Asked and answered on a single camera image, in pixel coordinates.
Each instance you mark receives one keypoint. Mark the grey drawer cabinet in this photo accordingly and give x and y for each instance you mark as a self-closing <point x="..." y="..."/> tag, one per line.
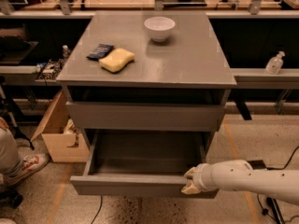
<point x="189" y="68"/>

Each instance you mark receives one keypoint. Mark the small clear bottle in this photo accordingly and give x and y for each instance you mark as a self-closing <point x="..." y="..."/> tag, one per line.
<point x="66" y="52"/>

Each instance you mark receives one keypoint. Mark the open cardboard box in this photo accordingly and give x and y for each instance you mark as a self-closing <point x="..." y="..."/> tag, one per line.
<point x="63" y="143"/>

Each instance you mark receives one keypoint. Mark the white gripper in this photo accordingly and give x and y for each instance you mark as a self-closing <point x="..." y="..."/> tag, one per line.
<point x="199" y="178"/>

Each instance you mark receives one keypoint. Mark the black cylindrical tool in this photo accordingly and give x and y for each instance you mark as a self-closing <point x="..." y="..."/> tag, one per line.
<point x="275" y="210"/>

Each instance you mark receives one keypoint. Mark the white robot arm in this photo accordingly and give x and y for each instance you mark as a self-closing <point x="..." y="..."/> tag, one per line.
<point x="238" y="175"/>

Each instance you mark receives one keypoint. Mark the yellow sponge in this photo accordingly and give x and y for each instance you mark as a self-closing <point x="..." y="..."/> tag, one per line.
<point x="116" y="60"/>

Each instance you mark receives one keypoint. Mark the white ceramic bowl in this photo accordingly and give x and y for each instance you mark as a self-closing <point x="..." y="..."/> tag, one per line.
<point x="159" y="28"/>

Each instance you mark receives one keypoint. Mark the black power adapter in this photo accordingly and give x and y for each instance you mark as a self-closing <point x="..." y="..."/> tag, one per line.
<point x="258" y="164"/>

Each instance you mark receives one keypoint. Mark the grey drawer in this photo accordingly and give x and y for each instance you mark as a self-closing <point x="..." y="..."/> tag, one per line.
<point x="148" y="117"/>
<point x="140" y="163"/>

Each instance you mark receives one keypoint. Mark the dark blue snack packet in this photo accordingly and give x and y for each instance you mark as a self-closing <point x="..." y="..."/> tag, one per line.
<point x="101" y="51"/>

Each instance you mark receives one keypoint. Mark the grey top drawer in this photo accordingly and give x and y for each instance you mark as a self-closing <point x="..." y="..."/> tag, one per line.
<point x="148" y="117"/>

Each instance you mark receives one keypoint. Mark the tray of small parts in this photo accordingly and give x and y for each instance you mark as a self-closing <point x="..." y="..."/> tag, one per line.
<point x="50" y="70"/>

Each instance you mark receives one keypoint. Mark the black tripod stand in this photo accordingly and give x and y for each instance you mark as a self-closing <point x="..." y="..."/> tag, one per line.
<point x="9" y="109"/>

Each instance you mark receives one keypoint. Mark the grey trouser leg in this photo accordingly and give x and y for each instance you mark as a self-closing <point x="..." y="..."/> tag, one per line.
<point x="10" y="160"/>

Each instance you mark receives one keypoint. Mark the red white sneaker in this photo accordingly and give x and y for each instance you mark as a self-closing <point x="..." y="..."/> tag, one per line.
<point x="30" y="165"/>

